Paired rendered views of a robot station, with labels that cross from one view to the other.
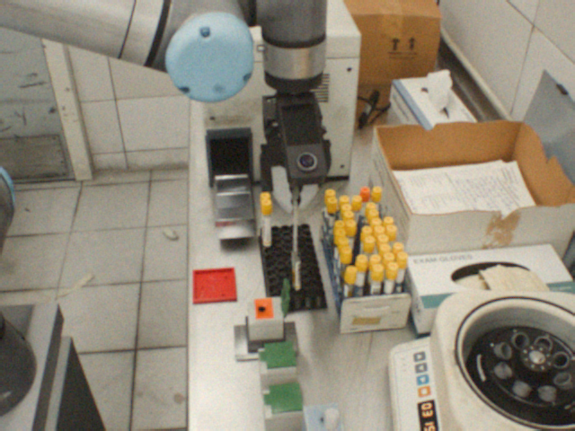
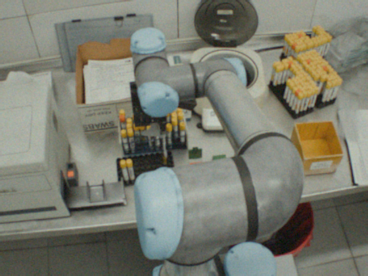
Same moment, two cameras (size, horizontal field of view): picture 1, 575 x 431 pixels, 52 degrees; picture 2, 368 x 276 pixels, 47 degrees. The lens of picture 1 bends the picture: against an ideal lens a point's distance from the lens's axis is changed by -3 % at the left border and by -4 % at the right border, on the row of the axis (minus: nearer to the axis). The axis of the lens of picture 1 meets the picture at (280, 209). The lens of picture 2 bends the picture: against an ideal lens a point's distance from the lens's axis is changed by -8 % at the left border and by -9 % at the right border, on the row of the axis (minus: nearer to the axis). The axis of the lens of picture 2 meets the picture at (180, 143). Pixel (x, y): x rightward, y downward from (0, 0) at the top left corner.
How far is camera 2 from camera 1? 1.04 m
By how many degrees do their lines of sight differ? 59
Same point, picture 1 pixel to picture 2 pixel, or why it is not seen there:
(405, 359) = (212, 119)
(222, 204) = (105, 197)
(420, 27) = not seen: outside the picture
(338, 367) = (207, 150)
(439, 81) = (13, 79)
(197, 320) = not seen: hidden behind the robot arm
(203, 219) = (102, 217)
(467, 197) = (111, 83)
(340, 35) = (47, 88)
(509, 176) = (97, 65)
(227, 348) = not seen: hidden behind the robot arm
